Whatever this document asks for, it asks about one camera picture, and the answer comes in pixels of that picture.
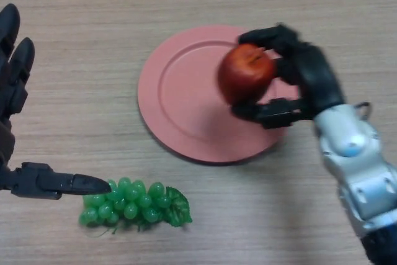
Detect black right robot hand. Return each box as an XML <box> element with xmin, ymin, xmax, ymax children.
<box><xmin>231</xmin><ymin>24</ymin><xmax>347</xmax><ymax>130</ymax></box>

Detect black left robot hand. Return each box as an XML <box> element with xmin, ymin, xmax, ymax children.
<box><xmin>0</xmin><ymin>3</ymin><xmax>112</xmax><ymax>200</ymax></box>

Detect red apple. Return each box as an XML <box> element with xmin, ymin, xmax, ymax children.
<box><xmin>216</xmin><ymin>43</ymin><xmax>278</xmax><ymax>106</ymax></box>

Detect pink round plate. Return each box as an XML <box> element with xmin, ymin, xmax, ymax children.
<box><xmin>137</xmin><ymin>25</ymin><xmax>298</xmax><ymax>166</ymax></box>

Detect green grape bunch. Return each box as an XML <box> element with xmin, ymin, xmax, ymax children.
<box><xmin>78</xmin><ymin>177</ymin><xmax>193</xmax><ymax>238</ymax></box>

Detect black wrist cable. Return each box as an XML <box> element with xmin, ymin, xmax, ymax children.
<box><xmin>355</xmin><ymin>101</ymin><xmax>373</xmax><ymax>122</ymax></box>

